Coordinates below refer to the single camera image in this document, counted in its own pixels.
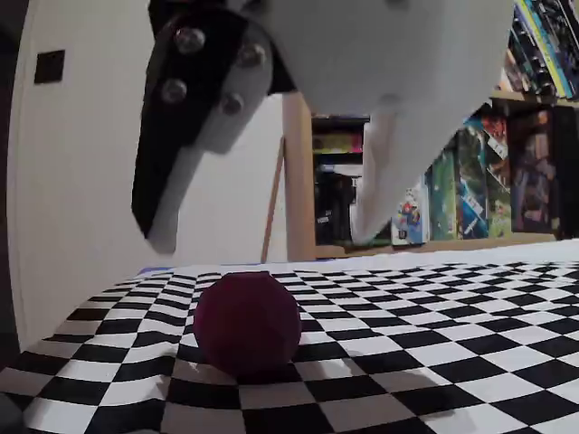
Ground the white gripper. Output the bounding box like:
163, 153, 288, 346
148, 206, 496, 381
225, 0, 517, 249

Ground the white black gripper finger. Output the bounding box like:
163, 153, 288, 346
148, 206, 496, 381
130, 9, 273, 255

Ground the pink ball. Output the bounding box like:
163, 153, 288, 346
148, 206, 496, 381
194, 269, 300, 379

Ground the white cartoon game box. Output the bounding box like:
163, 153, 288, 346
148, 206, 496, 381
389, 184, 430, 247

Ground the pink green flat box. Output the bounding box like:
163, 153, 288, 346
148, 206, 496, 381
311, 132, 365, 155

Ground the black game box green print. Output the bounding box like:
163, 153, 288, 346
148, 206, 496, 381
315, 171, 355, 245

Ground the blue green game box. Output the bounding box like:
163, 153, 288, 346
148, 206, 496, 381
454, 102, 515, 240

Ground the dark purple game box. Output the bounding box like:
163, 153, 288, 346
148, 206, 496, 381
505, 107, 558, 235

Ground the black box white lettering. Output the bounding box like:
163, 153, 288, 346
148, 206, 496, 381
552, 104, 579, 240

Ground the light wooden bookshelf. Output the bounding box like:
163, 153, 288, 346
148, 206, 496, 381
282, 85, 579, 261

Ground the thin wooden stick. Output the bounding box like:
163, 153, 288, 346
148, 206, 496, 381
260, 137, 287, 264

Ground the checkerboard printed white sheet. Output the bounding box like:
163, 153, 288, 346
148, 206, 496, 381
0, 238, 579, 434

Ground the black wall switch plate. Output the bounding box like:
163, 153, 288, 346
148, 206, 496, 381
34, 48, 67, 86

